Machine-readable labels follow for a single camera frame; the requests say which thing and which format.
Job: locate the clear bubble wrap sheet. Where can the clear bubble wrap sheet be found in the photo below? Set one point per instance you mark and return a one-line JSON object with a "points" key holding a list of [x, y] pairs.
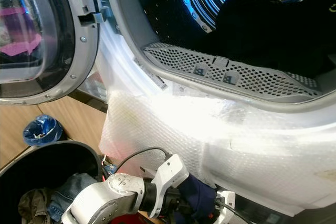
{"points": [[189, 129]]}

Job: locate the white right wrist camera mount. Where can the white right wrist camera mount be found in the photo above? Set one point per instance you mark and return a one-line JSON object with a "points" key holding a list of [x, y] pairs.
{"points": [[226, 201]]}

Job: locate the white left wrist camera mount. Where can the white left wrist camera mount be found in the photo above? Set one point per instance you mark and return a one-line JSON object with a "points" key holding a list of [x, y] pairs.
{"points": [[170, 174]]}

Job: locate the grey perforated lint filter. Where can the grey perforated lint filter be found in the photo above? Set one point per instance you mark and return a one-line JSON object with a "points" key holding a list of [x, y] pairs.
{"points": [[268, 81]]}

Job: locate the small bin with blue bag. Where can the small bin with blue bag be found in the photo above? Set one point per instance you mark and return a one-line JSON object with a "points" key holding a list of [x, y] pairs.
{"points": [[42, 128]]}

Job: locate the white label sticker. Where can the white label sticker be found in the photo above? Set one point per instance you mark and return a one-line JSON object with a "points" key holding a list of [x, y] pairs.
{"points": [[149, 74]]}

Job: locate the white front-loading washer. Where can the white front-loading washer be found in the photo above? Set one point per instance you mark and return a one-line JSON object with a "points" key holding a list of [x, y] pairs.
{"points": [[122, 64]]}

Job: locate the round black laundry basket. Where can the round black laundry basket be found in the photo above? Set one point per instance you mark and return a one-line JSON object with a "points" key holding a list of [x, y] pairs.
{"points": [[42, 165]]}

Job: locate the round grey glass washer door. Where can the round grey glass washer door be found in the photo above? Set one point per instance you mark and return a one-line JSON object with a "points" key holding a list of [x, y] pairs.
{"points": [[85, 51]]}

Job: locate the brown garment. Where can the brown garment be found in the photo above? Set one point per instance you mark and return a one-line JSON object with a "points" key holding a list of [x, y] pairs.
{"points": [[34, 205]]}

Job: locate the blue denim jeans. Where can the blue denim jeans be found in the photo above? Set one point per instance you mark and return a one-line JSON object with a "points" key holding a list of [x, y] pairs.
{"points": [[68, 198]]}

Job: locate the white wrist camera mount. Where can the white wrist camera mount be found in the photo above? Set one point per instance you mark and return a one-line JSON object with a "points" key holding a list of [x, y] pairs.
{"points": [[226, 201], [170, 174]]}

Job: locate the navy blue garment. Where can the navy blue garment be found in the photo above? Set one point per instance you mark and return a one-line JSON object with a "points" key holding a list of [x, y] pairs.
{"points": [[199, 195]]}

